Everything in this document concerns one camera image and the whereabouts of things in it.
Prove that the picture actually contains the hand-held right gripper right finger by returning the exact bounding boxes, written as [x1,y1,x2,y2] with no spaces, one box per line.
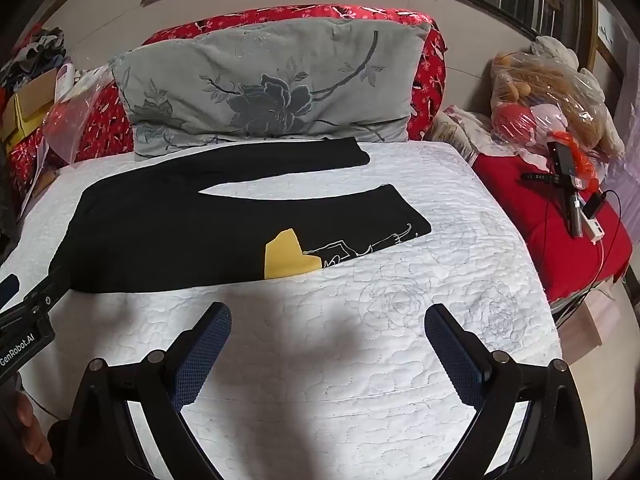
[424,304,588,480]

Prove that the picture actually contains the red cloth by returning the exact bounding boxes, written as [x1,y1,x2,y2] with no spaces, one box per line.
[472,152,633,303]

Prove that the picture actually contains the plastic bag of plush toys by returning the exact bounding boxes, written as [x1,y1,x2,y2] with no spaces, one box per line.
[489,35,626,161]

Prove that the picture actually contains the beige floral cloth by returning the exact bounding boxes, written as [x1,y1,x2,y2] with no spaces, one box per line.
[430,105,493,166]

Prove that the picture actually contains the black stick device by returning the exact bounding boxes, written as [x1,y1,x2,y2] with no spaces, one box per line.
[520,172,566,186]

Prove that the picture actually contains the wooden box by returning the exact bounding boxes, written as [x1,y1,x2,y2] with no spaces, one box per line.
[557,285,618,361]

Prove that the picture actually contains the black cable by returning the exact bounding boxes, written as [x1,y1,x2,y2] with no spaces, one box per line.
[542,180,626,321]

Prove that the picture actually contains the clear plastic bag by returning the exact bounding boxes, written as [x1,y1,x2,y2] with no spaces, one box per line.
[42,65,118,166]

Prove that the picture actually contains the person's left hand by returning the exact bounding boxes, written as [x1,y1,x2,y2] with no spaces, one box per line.
[10,392,54,467]

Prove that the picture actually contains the black pants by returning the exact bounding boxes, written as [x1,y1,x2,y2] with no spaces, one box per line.
[48,138,432,295]

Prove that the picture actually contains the black rectangular device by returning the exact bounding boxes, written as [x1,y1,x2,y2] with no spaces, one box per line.
[547,141,576,176]

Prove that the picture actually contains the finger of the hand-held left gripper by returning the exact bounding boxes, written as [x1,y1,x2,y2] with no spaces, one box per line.
[0,274,22,309]
[21,267,72,313]

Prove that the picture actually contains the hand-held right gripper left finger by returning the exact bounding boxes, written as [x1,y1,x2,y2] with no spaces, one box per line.
[65,302,233,480]

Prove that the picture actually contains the grey pen-shaped device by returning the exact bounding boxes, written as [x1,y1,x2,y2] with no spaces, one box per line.
[565,185,586,238]

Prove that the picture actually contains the cardboard box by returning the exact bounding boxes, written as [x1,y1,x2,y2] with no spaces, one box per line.
[0,67,58,146]

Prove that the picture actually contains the white quilted bedspread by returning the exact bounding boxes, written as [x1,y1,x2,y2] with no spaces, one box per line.
[0,140,563,480]

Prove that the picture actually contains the grey floral pillow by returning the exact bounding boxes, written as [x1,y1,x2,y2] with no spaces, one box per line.
[109,16,432,162]

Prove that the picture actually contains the red floral quilt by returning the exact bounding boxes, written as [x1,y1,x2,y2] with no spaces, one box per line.
[7,3,448,196]

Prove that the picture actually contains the white power adapter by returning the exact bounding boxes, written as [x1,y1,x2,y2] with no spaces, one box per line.
[582,215,606,246]

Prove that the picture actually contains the small black box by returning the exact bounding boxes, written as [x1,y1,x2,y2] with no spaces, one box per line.
[584,192,608,218]

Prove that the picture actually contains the pile of clothes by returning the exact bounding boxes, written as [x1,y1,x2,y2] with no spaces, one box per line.
[0,27,68,96]

